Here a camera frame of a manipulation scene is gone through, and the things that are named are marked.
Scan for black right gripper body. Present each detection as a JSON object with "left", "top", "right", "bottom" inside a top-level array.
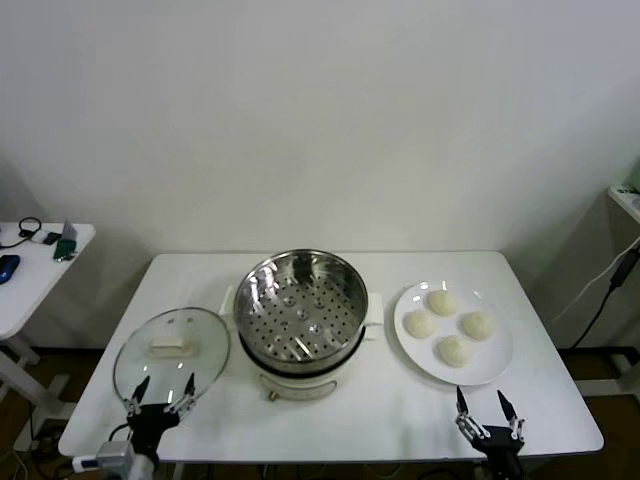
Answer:
[{"left": 474, "top": 424, "right": 526, "bottom": 480}]

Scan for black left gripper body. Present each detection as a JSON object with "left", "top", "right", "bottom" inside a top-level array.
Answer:
[{"left": 126, "top": 402, "right": 181, "bottom": 469}]

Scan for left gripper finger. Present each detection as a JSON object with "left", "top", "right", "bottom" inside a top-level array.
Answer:
[
  {"left": 166, "top": 372, "right": 196, "bottom": 417},
  {"left": 124, "top": 375, "right": 151, "bottom": 417}
]

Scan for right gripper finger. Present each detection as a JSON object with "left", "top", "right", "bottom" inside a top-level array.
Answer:
[
  {"left": 453, "top": 386, "right": 490, "bottom": 442},
  {"left": 496, "top": 389, "right": 526, "bottom": 442}
]

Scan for glass lid with white handle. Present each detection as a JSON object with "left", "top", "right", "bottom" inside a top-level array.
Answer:
[{"left": 112, "top": 306, "right": 233, "bottom": 409}]

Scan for white steamed baozi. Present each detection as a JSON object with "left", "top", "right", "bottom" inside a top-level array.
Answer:
[
  {"left": 460, "top": 311, "right": 498, "bottom": 341},
  {"left": 437, "top": 335, "right": 474, "bottom": 369},
  {"left": 403, "top": 310, "right": 438, "bottom": 339},
  {"left": 428, "top": 289, "right": 459, "bottom": 317}
]

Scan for perforated steel steamer basket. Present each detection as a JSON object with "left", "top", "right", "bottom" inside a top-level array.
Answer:
[{"left": 219, "top": 248, "right": 384, "bottom": 375}]

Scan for white round plate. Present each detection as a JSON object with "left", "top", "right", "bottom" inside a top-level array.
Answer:
[{"left": 393, "top": 280, "right": 515, "bottom": 387}]

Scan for white electric cooker base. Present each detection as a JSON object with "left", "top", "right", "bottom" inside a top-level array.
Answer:
[{"left": 238, "top": 327, "right": 381, "bottom": 403}]

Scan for white side table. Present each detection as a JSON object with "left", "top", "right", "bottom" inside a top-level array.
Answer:
[{"left": 0, "top": 222, "right": 96, "bottom": 401}]

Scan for blue computer mouse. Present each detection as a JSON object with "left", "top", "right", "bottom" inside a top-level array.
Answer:
[{"left": 0, "top": 253, "right": 22, "bottom": 285}]

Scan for white shelf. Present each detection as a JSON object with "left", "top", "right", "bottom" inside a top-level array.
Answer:
[{"left": 608, "top": 183, "right": 640, "bottom": 224}]

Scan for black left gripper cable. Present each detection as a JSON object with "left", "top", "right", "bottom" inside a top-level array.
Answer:
[{"left": 108, "top": 422, "right": 133, "bottom": 447}]

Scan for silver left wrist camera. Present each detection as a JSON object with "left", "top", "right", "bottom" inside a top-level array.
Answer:
[{"left": 72, "top": 440, "right": 136, "bottom": 472}]

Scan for white table frame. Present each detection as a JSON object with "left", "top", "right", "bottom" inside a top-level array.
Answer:
[{"left": 612, "top": 349, "right": 640, "bottom": 389}]

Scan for white wall cable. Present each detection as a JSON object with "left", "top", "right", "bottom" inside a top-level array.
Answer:
[{"left": 552, "top": 238, "right": 640, "bottom": 326}]

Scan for black power adapter with cable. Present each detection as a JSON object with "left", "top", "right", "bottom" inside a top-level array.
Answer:
[{"left": 569, "top": 249, "right": 640, "bottom": 350}]

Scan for black headphone cable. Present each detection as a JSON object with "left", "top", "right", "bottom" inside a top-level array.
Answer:
[{"left": 0, "top": 216, "right": 43, "bottom": 250}]

